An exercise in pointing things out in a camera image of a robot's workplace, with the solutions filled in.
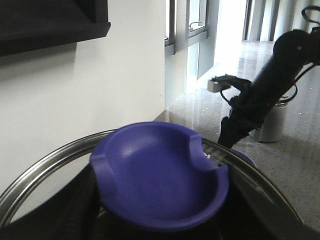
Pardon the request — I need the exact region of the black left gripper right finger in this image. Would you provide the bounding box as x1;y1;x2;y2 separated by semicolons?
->
219;167;320;240

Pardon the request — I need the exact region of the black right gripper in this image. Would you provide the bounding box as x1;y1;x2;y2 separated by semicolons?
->
218;96;263;148

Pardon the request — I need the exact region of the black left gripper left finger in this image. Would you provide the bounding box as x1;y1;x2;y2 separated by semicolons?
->
0;165;100;240

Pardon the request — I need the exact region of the glass lid with blue knob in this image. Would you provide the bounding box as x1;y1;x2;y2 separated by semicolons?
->
0;122;300;240

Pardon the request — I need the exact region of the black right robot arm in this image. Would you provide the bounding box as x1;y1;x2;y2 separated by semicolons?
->
213;27;320;149

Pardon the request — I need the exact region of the grey cylindrical canister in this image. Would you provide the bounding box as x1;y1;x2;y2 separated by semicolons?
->
251;96;289;143

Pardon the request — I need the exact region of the blue plastic bowl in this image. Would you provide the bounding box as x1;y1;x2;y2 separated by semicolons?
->
230;148;257;168

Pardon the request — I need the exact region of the black range hood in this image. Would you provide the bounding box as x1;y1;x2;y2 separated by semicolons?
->
0;0;111;57

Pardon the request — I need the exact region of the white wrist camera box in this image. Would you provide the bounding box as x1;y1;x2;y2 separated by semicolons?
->
207;74;235;93

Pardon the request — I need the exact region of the grey window frame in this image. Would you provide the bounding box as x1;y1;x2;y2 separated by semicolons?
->
164;0;221;99

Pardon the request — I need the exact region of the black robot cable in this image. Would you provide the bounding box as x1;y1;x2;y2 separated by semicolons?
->
301;5;320;29

